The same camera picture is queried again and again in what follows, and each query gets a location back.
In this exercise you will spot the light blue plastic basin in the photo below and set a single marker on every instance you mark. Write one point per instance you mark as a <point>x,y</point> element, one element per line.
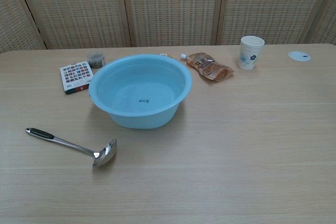
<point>139,90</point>

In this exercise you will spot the white round lid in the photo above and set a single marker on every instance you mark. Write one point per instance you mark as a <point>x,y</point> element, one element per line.
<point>299,56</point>

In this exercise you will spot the colourful patterned card box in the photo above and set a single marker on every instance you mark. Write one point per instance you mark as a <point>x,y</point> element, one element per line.
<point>77,76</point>

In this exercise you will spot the white paper cup blue flower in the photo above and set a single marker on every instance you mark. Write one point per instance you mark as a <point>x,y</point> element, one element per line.
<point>250,53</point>

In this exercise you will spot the woven bamboo folding screen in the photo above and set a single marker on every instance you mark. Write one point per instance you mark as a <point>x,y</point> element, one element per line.
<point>168,9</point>

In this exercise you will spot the small white yellow packet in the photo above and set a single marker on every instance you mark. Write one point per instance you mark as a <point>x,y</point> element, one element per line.
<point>165,55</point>

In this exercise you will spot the brown spouted drink pouch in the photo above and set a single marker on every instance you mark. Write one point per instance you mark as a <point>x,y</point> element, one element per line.
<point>208,68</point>

